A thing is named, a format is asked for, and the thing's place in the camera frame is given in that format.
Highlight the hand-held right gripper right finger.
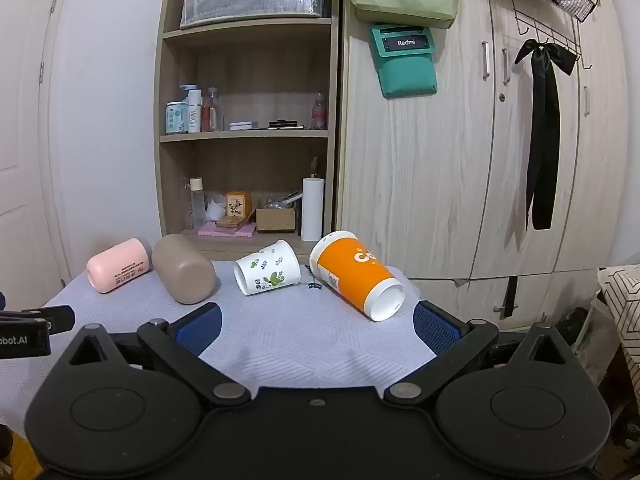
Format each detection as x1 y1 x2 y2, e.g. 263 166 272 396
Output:
382 301 587 406

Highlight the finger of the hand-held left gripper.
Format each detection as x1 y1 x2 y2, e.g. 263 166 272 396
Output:
0 305 76 336

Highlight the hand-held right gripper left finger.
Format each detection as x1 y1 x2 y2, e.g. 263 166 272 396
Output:
52 302 252 407

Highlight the taupe plastic cup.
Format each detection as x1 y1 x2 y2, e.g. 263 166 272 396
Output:
151 233 217 306

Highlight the pink plastic cup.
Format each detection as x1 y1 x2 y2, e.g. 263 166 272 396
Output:
86 238 152 294

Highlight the white floral paper cup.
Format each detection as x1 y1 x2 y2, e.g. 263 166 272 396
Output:
233 239 302 297

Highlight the orange paper cup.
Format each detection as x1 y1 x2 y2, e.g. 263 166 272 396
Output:
309 230 406 322

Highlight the flat pink box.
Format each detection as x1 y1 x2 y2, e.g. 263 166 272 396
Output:
197 220 257 239

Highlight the clear bottle with beige cap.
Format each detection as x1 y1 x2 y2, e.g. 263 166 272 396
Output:
185 177 207 231

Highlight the yellow floral box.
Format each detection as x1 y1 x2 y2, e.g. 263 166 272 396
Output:
226 190 253 221

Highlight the brown cardboard box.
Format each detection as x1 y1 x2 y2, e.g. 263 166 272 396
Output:
255 204 297 234

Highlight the light wooden wardrobe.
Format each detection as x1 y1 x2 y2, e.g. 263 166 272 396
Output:
336 0 632 321

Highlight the white paper towel roll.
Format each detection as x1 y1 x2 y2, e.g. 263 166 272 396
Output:
300 177 325 242

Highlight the white door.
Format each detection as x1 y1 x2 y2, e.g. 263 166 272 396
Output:
0 0 72 307

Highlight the black and white patterned cloth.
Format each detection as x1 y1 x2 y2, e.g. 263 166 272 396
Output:
597 265 640 363

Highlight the light blue jar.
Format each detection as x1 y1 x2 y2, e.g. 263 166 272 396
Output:
165 101 189 135

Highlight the clear bottle with red liquid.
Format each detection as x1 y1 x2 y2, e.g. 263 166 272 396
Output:
202 87 224 133

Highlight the white pump bottle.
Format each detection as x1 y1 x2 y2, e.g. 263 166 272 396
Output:
180 84 203 134

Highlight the black ribbon bow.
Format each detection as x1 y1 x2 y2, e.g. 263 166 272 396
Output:
514 38 577 231

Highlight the small pink bottle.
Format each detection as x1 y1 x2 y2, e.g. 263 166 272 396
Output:
311 92 328 131

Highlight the teal fabric pouch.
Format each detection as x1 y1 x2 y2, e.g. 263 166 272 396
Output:
369 22 438 99

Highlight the wooden shelf unit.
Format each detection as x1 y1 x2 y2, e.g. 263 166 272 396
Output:
152 0 346 262

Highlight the black strap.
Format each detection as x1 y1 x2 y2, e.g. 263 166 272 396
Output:
502 276 521 319

